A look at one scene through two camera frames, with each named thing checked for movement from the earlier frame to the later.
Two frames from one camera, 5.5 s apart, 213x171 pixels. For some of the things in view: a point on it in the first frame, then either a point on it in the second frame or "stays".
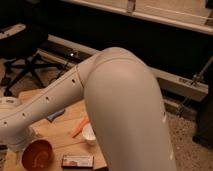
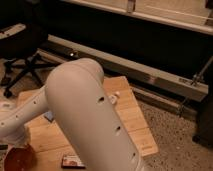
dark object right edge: (204, 135) stays
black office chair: (19, 47) stays
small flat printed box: (77, 161) stays
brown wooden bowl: (37, 155) → (20, 159)
